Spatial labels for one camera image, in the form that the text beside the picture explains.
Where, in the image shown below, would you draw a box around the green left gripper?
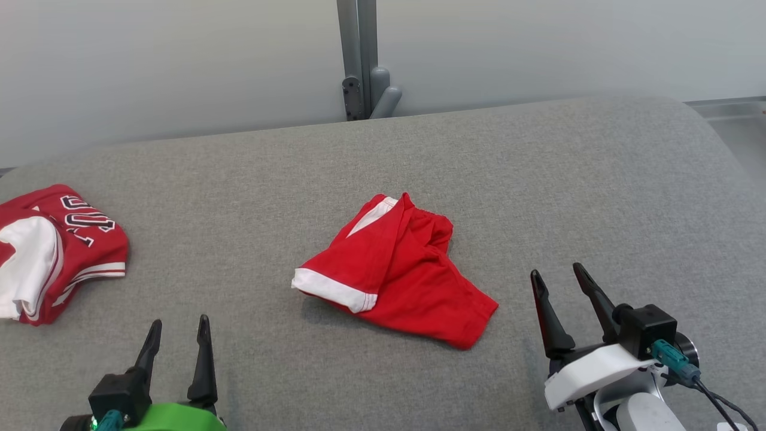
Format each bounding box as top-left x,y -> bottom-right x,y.
123,314 -> 227,431

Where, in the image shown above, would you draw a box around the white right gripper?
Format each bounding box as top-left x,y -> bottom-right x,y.
530,263 -> 666,431

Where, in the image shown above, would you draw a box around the red basketball jersey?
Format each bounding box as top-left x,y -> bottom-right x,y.
0,184 -> 130,327

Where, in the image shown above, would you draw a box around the red shorts with white trim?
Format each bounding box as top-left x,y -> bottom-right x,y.
291,192 -> 499,351

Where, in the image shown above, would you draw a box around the teal right camera connector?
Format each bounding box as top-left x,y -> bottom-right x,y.
651,339 -> 701,385

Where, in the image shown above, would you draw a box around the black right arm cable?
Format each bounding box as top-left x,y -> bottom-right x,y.
688,374 -> 762,431

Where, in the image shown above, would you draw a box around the grey metal post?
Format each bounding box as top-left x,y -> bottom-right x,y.
336,0 -> 403,122

